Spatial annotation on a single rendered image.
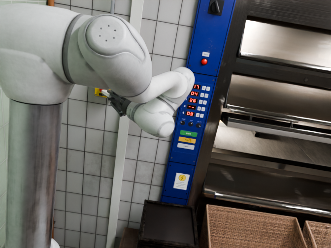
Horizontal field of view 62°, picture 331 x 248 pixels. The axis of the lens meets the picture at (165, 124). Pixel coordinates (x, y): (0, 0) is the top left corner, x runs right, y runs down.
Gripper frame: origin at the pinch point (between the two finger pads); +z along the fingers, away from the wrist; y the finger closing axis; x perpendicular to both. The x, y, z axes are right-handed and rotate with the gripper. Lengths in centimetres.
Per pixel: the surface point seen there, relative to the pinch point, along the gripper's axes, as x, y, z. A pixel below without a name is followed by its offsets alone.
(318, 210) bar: 54, 29, -87
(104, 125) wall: 7.1, 22.8, 12.1
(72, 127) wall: -4.9, 27.4, 24.1
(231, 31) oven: 46, -35, -27
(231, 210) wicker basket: 60, 62, -47
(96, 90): -0.6, 1.6, 9.5
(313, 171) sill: 91, 30, -71
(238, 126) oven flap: 44, 5, -45
